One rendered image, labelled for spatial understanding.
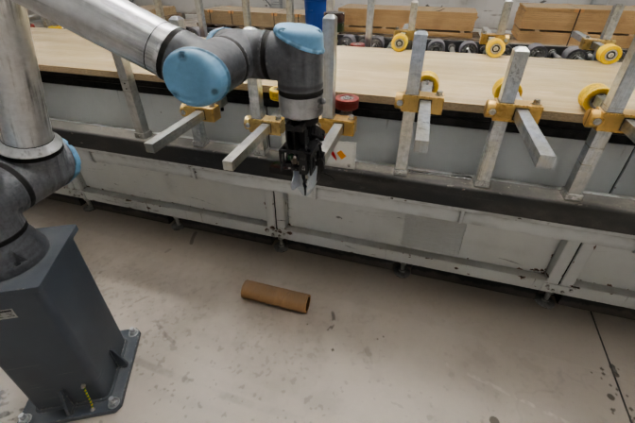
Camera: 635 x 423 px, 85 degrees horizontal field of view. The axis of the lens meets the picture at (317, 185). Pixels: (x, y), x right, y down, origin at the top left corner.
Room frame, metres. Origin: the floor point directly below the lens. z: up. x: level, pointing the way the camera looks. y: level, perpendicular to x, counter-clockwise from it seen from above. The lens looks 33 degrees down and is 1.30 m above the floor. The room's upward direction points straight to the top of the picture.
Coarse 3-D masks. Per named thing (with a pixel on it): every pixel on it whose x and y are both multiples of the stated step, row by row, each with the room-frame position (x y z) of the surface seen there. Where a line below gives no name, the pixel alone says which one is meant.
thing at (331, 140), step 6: (342, 114) 1.10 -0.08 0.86; (348, 114) 1.10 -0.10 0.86; (336, 126) 1.01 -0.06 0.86; (342, 126) 1.02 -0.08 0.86; (330, 132) 0.96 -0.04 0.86; (336, 132) 0.96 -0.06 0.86; (342, 132) 1.02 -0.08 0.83; (324, 138) 0.92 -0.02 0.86; (330, 138) 0.92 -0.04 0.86; (336, 138) 0.94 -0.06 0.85; (324, 144) 0.88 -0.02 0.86; (330, 144) 0.88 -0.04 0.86; (324, 150) 0.84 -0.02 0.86; (330, 150) 0.87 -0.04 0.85
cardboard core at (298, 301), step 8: (248, 280) 1.08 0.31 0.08; (248, 288) 1.04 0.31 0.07; (256, 288) 1.04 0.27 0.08; (264, 288) 1.04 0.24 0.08; (272, 288) 1.04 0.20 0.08; (280, 288) 1.04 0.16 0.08; (248, 296) 1.02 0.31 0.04; (256, 296) 1.01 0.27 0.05; (264, 296) 1.01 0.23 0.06; (272, 296) 1.00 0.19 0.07; (280, 296) 1.00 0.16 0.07; (288, 296) 0.99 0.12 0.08; (296, 296) 0.99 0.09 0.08; (304, 296) 0.99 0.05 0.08; (272, 304) 0.99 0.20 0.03; (280, 304) 0.98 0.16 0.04; (288, 304) 0.97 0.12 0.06; (296, 304) 0.97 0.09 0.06; (304, 304) 0.96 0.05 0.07; (304, 312) 0.95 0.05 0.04
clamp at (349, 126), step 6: (336, 114) 1.08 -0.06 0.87; (318, 120) 1.05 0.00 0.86; (324, 120) 1.04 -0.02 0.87; (330, 120) 1.04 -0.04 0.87; (336, 120) 1.03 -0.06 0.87; (342, 120) 1.03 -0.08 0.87; (348, 120) 1.03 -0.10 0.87; (354, 120) 1.03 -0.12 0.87; (324, 126) 1.04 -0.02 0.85; (330, 126) 1.04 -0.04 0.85; (348, 126) 1.02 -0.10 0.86; (354, 126) 1.03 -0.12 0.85; (348, 132) 1.02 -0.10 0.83; (354, 132) 1.03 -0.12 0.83
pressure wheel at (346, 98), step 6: (336, 96) 1.15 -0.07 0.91; (342, 96) 1.15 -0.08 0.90; (348, 96) 1.13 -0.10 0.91; (354, 96) 1.15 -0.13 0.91; (336, 102) 1.12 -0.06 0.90; (342, 102) 1.10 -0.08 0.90; (348, 102) 1.10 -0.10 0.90; (354, 102) 1.11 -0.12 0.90; (336, 108) 1.12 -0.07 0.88; (342, 108) 1.10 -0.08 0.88; (348, 108) 1.10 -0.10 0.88; (354, 108) 1.11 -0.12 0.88
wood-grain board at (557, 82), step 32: (32, 32) 2.41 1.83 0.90; (64, 32) 2.41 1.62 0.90; (64, 64) 1.60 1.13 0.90; (96, 64) 1.60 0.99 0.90; (352, 64) 1.60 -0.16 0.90; (384, 64) 1.60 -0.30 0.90; (448, 64) 1.60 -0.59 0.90; (480, 64) 1.60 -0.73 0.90; (544, 64) 1.60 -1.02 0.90; (576, 64) 1.60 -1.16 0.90; (608, 64) 1.60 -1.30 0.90; (384, 96) 1.17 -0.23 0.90; (448, 96) 1.17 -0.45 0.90; (480, 96) 1.17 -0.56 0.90; (544, 96) 1.17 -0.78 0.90; (576, 96) 1.17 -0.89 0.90
